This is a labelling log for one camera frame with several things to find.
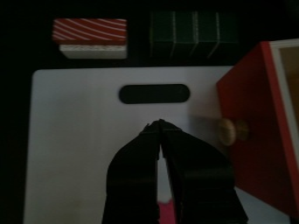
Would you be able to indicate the red wooden drawer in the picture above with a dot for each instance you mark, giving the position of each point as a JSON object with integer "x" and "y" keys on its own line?
{"x": 257, "y": 96}

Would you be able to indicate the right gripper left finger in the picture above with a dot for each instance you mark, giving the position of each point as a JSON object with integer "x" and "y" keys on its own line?
{"x": 133, "y": 180}

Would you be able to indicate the red striped toy sushi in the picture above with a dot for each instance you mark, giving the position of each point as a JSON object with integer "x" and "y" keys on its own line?
{"x": 90, "y": 30}

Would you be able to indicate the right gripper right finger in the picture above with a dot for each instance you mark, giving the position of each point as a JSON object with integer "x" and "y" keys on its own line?
{"x": 202, "y": 180}

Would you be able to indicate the dark green toy block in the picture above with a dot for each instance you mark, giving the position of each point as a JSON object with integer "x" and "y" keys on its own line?
{"x": 188, "y": 29}

